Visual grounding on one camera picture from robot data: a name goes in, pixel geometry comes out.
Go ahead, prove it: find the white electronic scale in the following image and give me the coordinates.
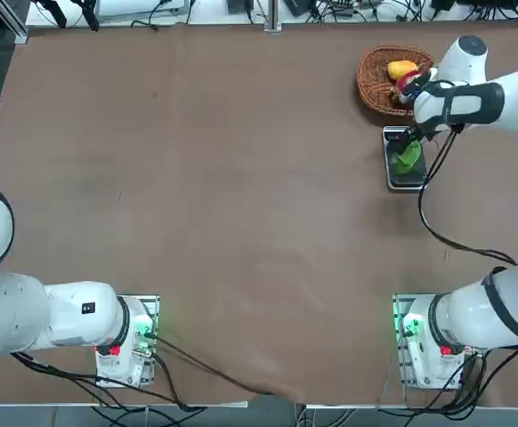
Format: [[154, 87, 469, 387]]
[[382, 125, 429, 194]]

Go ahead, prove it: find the pink dragon fruit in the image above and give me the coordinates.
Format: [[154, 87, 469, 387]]
[[391, 66, 439, 106]]

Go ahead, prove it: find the yellow mango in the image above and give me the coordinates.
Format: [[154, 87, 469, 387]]
[[386, 60, 419, 82]]

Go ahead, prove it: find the brown wicker basket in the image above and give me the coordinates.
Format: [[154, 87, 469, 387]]
[[355, 44, 436, 118]]

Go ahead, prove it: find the white side table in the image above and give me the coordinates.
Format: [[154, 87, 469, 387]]
[[25, 0, 518, 26]]

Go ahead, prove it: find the black tripod leg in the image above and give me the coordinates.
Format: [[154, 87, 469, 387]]
[[74, 0, 101, 32], [36, 0, 69, 28]]

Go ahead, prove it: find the aluminium profile beam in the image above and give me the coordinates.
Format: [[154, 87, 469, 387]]
[[0, 0, 29, 45]]

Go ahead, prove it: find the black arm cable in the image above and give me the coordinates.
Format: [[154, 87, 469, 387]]
[[417, 128, 518, 268]]

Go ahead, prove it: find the aluminium profile post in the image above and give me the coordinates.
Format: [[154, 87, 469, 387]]
[[263, 0, 283, 33]]

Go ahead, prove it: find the black base cable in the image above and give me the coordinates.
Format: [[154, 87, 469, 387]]
[[145, 331, 274, 397]]

